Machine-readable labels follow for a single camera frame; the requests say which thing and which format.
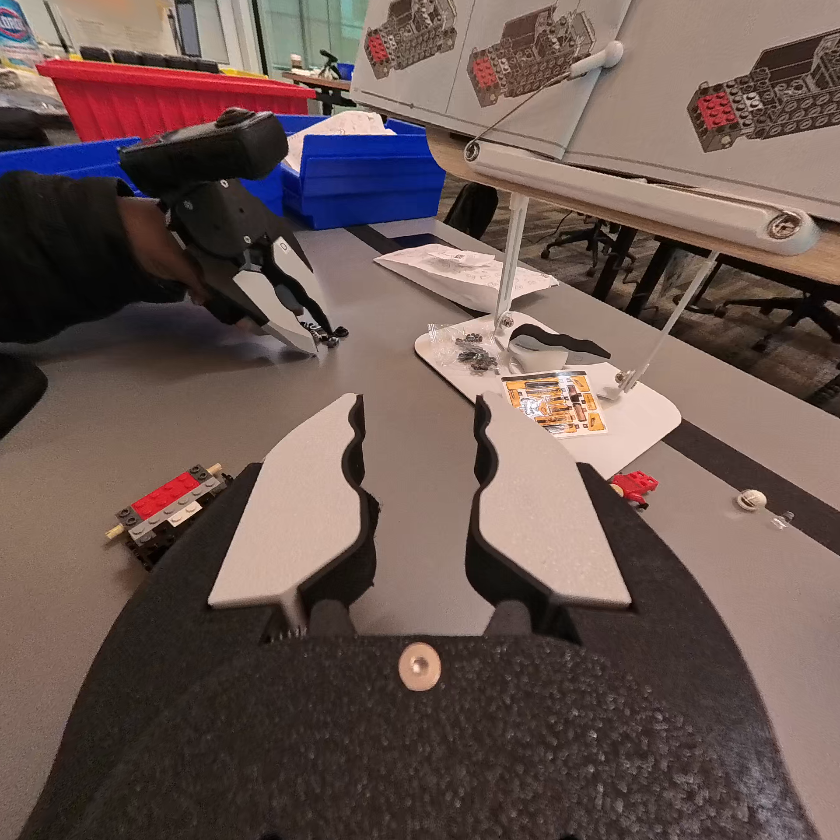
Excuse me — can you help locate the white blue label canister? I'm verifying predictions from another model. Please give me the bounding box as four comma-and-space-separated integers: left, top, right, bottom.
0, 0, 42, 67

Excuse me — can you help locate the instruction booklet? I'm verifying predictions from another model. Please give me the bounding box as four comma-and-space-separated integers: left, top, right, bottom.
350, 0, 840, 224

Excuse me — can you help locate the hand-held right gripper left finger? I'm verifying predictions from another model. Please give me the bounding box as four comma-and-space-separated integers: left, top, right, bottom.
209, 392, 380, 641

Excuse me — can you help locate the white book stand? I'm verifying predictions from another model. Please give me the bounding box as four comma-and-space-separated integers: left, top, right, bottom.
413, 39, 840, 480

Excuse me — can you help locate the red object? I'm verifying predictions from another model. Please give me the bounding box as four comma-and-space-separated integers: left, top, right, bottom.
36, 59, 317, 142

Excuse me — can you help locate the black fleece-lined jacket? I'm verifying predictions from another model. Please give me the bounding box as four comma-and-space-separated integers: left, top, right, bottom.
0, 354, 50, 439

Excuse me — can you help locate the toy brick car model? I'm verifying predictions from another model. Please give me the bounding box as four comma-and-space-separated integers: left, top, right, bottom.
105, 462, 235, 572

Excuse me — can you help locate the orange sticker sheet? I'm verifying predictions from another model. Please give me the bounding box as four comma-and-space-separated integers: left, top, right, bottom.
502, 371, 608, 437

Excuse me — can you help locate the printed white paper bag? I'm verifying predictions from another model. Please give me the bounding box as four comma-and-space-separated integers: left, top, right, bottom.
374, 243, 559, 312

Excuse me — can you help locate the clear plastic parts bag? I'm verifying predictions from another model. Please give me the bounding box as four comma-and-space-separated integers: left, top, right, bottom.
427, 322, 506, 376

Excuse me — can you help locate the grey plate with wavy black edge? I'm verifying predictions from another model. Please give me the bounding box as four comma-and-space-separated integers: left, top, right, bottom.
508, 323, 613, 373

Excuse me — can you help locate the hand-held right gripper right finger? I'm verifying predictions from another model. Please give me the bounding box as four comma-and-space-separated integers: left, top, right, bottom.
466, 392, 632, 608

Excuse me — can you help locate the blue plastic bin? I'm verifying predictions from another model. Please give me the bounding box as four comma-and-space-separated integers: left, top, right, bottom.
282, 115, 447, 231
0, 134, 286, 217

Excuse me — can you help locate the person's left forearm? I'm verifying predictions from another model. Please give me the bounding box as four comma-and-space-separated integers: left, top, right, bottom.
0, 171, 165, 345

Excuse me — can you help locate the person's left hand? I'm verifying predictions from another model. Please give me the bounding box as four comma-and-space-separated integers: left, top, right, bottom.
117, 197, 211, 306

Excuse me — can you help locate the white folded paper sheet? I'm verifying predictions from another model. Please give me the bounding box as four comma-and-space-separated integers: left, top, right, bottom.
285, 112, 398, 168

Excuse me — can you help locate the black zip case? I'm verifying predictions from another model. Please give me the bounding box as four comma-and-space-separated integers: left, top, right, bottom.
0, 107, 52, 151

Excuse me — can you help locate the pile of small black toy pieces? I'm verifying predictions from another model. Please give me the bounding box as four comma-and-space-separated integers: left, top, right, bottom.
298, 318, 350, 350

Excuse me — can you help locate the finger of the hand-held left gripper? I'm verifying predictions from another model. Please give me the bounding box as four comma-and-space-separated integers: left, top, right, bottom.
231, 268, 321, 358
264, 236, 337, 341

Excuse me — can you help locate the red toy brick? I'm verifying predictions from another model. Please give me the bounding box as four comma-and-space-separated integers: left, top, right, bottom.
610, 471, 659, 509

